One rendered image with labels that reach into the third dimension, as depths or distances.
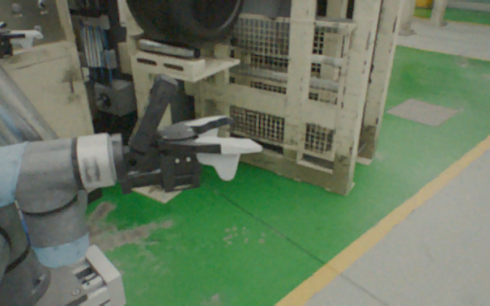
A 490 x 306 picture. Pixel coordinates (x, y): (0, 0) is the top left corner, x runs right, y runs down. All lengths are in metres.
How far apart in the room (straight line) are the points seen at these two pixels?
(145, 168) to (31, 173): 0.14
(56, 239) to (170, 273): 1.29
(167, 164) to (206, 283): 1.29
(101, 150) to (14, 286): 0.37
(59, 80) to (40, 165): 1.53
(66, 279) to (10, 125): 0.36
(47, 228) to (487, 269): 1.91
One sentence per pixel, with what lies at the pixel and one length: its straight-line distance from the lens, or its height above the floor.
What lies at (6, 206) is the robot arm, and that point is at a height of 0.92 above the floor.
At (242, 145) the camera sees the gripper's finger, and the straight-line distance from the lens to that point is 0.53.
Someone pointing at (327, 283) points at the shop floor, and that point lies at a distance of 1.84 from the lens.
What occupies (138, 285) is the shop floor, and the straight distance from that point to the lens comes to 1.85.
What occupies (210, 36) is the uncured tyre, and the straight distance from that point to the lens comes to 1.79.
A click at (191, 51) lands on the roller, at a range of 1.73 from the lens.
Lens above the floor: 1.32
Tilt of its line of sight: 28 degrees down
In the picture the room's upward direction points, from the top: straight up
